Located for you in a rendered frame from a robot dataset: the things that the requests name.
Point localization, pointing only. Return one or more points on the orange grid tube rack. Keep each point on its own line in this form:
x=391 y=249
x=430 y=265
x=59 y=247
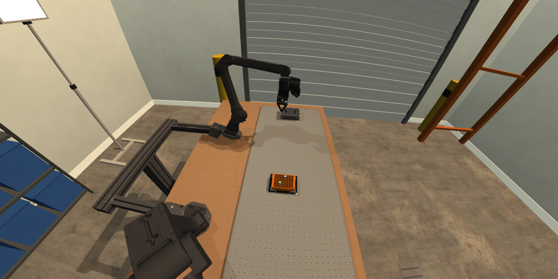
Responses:
x=287 y=184

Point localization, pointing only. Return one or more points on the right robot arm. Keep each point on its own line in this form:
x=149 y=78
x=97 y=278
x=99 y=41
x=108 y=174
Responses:
x=162 y=247

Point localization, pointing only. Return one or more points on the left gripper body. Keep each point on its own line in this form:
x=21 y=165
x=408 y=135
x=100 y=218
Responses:
x=280 y=96

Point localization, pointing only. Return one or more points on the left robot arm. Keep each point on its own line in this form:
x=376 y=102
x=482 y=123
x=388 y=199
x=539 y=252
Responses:
x=238 y=114

